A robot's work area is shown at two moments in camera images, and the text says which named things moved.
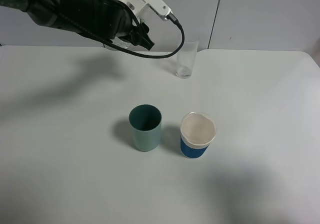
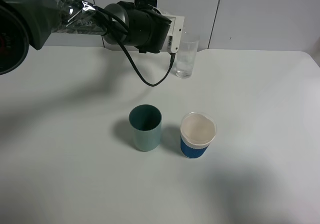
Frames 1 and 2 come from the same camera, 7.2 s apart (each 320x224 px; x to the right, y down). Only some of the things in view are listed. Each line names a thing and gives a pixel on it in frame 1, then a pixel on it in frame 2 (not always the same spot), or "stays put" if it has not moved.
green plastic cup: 146,121 stays put
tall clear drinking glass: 185,59 stays put
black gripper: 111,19 -> 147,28
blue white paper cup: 198,131 stays put
